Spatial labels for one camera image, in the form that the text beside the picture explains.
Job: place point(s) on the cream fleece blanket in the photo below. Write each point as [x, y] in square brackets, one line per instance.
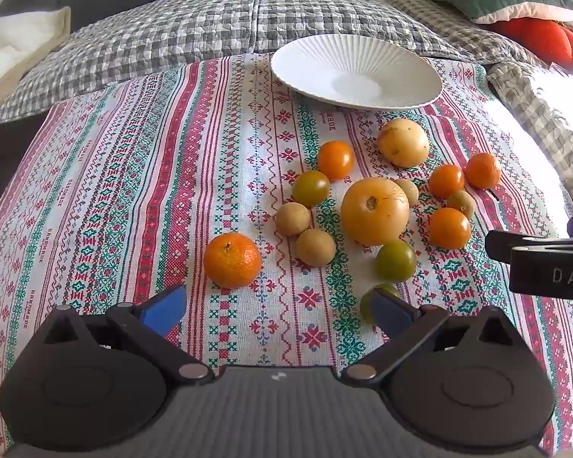
[14, 43]

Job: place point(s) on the small mandarin orange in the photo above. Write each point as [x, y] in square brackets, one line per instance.
[483, 170]

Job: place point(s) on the grey checked quilt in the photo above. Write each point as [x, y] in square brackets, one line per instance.
[172, 33]

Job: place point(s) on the large yellow-orange tomato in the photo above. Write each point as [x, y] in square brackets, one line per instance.
[375, 212]

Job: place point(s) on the red pumpkin cushion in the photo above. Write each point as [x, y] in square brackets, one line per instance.
[544, 40]

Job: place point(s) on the large mandarin orange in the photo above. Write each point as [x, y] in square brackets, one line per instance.
[232, 260]

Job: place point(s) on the red green patterned blanket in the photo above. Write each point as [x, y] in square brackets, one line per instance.
[124, 200]

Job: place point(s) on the beige checked quilt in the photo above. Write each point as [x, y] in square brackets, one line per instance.
[458, 28]

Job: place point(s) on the white ribbed plate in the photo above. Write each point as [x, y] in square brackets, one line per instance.
[356, 71]

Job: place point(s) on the yellow passion fruit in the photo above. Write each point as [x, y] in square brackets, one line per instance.
[403, 143]

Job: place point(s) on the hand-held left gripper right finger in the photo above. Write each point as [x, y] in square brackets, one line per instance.
[387, 311]

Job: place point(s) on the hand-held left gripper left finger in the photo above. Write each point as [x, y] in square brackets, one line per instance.
[164, 309]

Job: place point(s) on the green tomato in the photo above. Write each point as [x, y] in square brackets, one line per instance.
[366, 306]
[395, 261]
[311, 187]

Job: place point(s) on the orange tomato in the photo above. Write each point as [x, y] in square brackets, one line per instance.
[335, 160]
[446, 181]
[450, 228]

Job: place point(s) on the grey leaf-pattern fringed throw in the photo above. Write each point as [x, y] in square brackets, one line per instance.
[539, 105]

